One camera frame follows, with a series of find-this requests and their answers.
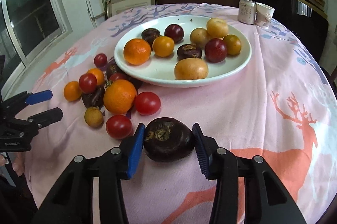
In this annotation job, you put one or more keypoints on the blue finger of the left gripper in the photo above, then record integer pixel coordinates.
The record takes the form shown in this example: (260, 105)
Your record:
(46, 118)
(36, 98)

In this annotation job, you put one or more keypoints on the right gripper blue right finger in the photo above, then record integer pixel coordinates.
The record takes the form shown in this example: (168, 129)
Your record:
(266, 198)

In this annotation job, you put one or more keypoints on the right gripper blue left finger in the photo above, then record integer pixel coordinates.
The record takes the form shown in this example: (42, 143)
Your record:
(70, 198)

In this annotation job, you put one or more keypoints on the orange cherry tomato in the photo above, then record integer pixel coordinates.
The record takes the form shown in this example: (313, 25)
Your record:
(72, 91)
(163, 46)
(98, 74)

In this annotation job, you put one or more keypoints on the small yellow longan fruit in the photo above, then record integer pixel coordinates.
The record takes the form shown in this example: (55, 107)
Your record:
(93, 117)

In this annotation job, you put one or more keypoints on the red cherry tomato front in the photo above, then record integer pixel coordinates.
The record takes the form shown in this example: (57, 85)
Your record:
(118, 127)

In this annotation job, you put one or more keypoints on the large orange mandarin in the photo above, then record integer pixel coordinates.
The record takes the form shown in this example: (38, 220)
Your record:
(137, 51)

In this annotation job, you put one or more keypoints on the large dark water chestnut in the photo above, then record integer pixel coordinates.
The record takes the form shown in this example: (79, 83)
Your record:
(167, 140)

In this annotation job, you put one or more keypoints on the pale yellow passion fruit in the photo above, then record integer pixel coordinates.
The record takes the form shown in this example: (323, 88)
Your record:
(191, 69)

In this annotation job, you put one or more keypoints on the dark red plum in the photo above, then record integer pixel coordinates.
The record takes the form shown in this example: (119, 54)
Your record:
(215, 50)
(174, 32)

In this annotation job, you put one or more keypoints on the dark water chestnut front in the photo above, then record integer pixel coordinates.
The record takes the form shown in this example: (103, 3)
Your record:
(189, 51)

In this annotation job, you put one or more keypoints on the yellow orange tomato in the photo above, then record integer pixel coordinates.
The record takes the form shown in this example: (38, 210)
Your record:
(233, 45)

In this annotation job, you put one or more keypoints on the pale yellow small fruit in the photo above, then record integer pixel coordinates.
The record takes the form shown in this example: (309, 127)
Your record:
(200, 37)

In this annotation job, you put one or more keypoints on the pale yellow round fruit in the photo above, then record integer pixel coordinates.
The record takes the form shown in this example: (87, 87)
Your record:
(217, 28)

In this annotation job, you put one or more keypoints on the person's left hand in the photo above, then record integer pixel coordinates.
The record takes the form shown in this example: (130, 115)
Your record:
(19, 162)

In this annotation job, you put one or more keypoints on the small red cherry tomato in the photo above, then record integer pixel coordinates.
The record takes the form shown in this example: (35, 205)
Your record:
(100, 60)

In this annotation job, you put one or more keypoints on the left aluminium window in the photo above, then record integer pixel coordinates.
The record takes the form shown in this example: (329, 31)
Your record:
(28, 27)

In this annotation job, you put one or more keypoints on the white oval plate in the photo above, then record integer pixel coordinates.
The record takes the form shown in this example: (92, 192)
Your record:
(160, 70)

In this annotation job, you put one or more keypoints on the framed picture leaning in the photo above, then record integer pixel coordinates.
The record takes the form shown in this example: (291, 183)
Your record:
(115, 7)

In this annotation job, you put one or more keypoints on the white paper cup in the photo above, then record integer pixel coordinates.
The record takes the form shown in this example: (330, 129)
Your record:
(264, 15)

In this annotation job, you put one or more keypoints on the pink beverage can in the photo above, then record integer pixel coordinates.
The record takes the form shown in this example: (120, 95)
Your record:
(247, 12)

